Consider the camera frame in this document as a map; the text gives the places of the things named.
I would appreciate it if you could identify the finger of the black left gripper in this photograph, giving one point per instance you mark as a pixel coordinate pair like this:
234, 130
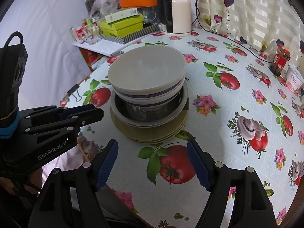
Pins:
52, 126

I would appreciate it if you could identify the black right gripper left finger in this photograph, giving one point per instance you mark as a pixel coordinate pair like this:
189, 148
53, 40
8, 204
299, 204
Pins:
68, 198

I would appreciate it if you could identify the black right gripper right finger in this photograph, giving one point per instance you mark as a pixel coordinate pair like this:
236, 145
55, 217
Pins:
251, 204

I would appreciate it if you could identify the person hand under gripper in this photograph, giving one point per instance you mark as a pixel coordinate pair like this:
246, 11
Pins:
31, 183

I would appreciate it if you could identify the black binder clip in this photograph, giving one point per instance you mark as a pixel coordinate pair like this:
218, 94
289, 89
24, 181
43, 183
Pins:
75, 93

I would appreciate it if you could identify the olive green plate stack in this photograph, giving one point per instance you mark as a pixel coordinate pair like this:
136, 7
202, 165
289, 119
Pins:
153, 135

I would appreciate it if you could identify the small glass cup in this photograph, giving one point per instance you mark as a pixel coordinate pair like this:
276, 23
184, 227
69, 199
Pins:
92, 34

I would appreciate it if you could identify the floral plastic tablecloth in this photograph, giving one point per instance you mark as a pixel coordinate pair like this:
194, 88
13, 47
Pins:
239, 113

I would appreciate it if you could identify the green box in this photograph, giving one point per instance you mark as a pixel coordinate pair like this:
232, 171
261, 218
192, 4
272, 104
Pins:
122, 27

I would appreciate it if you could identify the striped black white tray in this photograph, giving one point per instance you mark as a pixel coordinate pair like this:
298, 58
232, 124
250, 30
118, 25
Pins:
133, 36

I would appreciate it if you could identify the white green carton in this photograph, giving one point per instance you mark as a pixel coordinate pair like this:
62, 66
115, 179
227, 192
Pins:
120, 15

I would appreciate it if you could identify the white yogurt tub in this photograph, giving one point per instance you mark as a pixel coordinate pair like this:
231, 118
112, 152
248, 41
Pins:
293, 78

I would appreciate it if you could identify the orange box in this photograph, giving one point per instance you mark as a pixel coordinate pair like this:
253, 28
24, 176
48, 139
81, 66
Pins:
137, 3

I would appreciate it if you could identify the red lid sauce jar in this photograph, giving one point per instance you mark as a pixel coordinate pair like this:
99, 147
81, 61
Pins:
282, 56

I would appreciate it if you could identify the white electric kettle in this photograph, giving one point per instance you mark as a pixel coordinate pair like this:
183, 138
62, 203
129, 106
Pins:
175, 17

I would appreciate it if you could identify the heart pattern curtain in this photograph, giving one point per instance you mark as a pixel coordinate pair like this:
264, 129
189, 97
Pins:
261, 23

